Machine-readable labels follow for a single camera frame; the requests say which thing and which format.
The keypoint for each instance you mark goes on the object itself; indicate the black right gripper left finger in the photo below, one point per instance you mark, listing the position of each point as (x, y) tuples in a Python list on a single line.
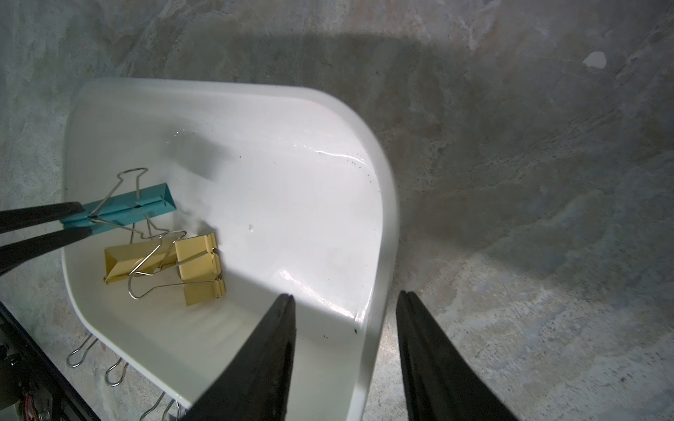
[(256, 384)]

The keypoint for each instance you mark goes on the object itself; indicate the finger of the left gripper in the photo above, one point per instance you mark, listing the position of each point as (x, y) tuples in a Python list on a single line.
[(16, 254), (13, 220)]

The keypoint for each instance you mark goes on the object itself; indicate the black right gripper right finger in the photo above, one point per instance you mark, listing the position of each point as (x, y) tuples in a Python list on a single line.
[(439, 384)]

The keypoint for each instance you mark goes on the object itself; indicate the yellow binder clip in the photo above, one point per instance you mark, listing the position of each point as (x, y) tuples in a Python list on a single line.
[(139, 258), (195, 260), (163, 406)]

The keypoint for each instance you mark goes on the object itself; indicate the teal binder clip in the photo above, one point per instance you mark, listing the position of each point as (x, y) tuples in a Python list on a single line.
[(78, 356), (123, 210), (116, 374)]

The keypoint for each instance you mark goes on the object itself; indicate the white plastic storage box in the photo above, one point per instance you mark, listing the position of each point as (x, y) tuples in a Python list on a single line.
[(301, 198)]

